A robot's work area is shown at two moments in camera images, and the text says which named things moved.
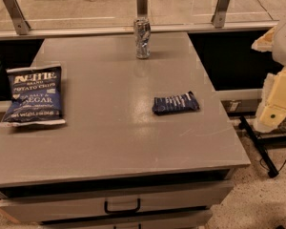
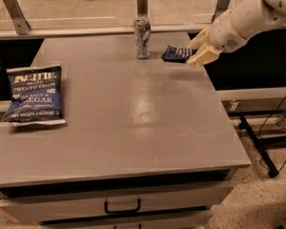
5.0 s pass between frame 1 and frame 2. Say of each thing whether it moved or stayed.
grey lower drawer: stayed
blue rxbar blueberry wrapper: moved
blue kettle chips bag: stayed
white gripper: moved
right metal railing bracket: stayed
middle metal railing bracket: stayed
